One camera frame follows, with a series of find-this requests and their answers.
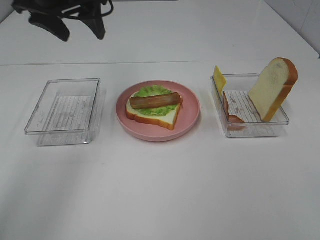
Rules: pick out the green lettuce leaf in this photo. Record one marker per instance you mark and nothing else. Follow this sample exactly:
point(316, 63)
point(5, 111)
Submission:
point(155, 90)

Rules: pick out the clear plastic tray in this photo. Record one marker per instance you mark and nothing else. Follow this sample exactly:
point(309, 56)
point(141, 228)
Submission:
point(67, 113)
point(236, 90)

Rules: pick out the left clear plastic tray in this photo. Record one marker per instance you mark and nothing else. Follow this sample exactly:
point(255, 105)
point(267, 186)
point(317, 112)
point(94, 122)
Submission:
point(67, 113)

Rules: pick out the bread slice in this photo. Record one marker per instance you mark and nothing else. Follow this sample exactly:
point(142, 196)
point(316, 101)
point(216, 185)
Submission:
point(167, 122)
point(272, 87)

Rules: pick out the brown bacon strip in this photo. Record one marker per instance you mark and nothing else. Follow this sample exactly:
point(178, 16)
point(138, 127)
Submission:
point(155, 101)

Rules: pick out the yellow cheese slice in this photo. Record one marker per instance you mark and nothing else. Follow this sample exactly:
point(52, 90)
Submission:
point(219, 80)

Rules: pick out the pink round plate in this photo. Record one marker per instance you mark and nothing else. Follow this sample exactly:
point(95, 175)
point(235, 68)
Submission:
point(186, 119)

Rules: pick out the right clear plastic tray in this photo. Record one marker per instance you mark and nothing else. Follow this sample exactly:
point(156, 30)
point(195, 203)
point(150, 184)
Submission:
point(236, 90)

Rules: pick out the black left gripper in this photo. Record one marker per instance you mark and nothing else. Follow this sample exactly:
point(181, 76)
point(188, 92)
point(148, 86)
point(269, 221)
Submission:
point(45, 14)

